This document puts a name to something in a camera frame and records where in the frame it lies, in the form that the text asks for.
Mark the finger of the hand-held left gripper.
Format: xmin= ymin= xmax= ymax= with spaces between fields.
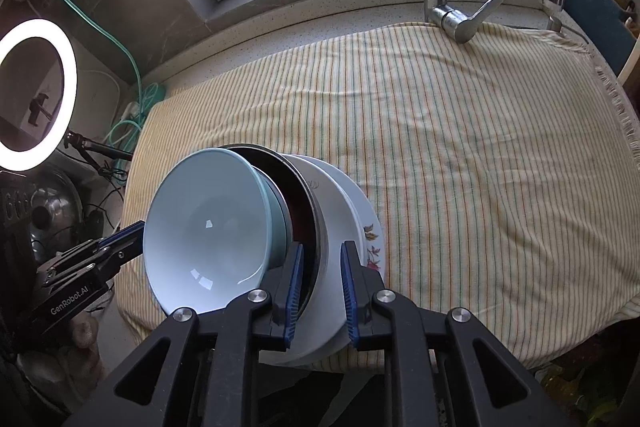
xmin=42 ymin=242 xmax=143 ymax=288
xmin=47 ymin=221 xmax=146 ymax=265

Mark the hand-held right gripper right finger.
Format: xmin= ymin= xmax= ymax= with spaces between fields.
xmin=340 ymin=241 xmax=581 ymax=427

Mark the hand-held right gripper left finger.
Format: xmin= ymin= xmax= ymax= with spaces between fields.
xmin=62 ymin=242 xmax=305 ymax=427

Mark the white plate with leaf print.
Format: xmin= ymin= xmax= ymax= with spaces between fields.
xmin=260 ymin=154 xmax=366 ymax=365

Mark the plain steel bowl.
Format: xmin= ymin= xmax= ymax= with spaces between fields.
xmin=220 ymin=142 xmax=333 ymax=323

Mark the large floral plate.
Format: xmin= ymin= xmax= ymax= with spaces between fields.
xmin=300 ymin=154 xmax=387 ymax=358

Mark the light blue bowl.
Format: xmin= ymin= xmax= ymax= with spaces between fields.
xmin=142 ymin=147 xmax=293 ymax=315

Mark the person's left hand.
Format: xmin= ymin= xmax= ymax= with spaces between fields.
xmin=17 ymin=317 xmax=108 ymax=413

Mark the black tripod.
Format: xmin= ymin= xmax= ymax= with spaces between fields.
xmin=62 ymin=132 xmax=133 ymax=168

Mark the yellow striped cloth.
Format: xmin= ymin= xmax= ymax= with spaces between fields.
xmin=117 ymin=22 xmax=640 ymax=370

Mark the dark blue board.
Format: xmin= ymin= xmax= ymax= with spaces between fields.
xmin=565 ymin=0 xmax=638 ymax=62

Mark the black cable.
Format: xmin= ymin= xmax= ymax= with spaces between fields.
xmin=85 ymin=164 xmax=128 ymax=238

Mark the white cable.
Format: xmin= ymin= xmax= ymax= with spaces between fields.
xmin=75 ymin=69 xmax=123 ymax=118

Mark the green hose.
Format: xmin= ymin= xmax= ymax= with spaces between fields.
xmin=47 ymin=0 xmax=166 ymax=168

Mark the ring light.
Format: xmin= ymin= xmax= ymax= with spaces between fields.
xmin=0 ymin=18 xmax=78 ymax=168

